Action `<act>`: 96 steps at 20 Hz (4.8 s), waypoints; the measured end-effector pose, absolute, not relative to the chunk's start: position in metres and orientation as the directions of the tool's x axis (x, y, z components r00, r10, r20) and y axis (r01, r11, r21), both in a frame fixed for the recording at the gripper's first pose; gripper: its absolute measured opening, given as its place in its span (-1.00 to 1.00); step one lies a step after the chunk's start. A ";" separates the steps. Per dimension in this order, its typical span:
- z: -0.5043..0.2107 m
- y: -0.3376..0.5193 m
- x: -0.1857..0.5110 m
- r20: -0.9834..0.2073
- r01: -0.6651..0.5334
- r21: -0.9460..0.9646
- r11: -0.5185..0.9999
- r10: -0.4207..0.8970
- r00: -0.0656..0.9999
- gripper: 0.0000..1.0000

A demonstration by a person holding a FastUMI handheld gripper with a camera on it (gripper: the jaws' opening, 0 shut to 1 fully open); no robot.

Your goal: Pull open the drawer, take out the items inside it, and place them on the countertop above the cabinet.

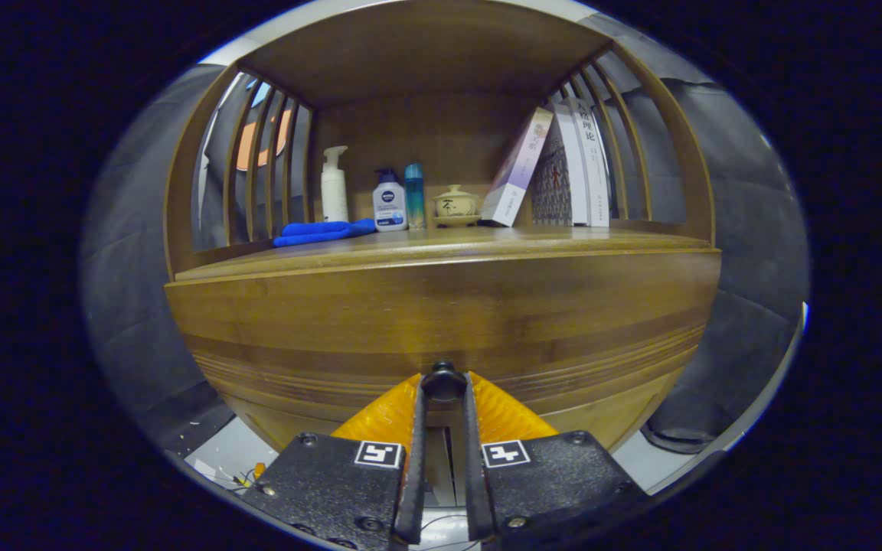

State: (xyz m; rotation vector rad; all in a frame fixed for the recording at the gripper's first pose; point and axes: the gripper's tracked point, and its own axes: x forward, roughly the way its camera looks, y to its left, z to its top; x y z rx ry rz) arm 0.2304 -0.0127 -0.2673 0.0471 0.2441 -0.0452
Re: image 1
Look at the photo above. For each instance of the purple white book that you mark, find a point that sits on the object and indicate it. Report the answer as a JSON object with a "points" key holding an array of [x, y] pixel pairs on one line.
{"points": [[514, 180]]}

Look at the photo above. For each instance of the wooden drawer with black knob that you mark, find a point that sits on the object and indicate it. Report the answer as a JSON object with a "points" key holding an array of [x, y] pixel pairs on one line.
{"points": [[443, 380]]}

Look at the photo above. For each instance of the beige lidded teacup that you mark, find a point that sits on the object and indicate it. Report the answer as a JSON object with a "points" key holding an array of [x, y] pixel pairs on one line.
{"points": [[456, 205]]}

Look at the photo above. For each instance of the patterned cover book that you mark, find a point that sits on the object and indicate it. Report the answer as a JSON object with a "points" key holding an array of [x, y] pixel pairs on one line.
{"points": [[556, 187]]}

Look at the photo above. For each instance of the white lettered book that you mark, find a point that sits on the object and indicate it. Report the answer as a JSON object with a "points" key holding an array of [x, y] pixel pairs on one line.
{"points": [[596, 184]]}

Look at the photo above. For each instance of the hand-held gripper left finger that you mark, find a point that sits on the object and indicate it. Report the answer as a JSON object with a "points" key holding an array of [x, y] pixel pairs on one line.
{"points": [[412, 490]]}

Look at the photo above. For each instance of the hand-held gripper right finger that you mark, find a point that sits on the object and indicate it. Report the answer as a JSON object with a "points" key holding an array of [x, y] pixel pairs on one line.
{"points": [[478, 490]]}

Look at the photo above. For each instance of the teal slim bottle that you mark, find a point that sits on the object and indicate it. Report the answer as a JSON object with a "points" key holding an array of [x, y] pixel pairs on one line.
{"points": [[415, 199]]}

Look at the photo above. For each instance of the white pump bottle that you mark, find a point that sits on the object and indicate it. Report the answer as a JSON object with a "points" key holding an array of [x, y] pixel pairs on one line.
{"points": [[334, 195]]}

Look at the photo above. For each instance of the white lotion bottle blue cap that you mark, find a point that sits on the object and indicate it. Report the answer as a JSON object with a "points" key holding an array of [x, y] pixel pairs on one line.
{"points": [[390, 210]]}

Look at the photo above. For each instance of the blue folded cloth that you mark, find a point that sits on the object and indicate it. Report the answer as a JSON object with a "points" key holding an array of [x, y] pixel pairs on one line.
{"points": [[311, 232]]}

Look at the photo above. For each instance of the wooden countertop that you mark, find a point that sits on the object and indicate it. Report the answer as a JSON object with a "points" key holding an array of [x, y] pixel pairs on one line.
{"points": [[441, 298]]}

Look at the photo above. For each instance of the wooden cabinet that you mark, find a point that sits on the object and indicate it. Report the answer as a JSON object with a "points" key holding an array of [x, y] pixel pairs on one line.
{"points": [[426, 130]]}

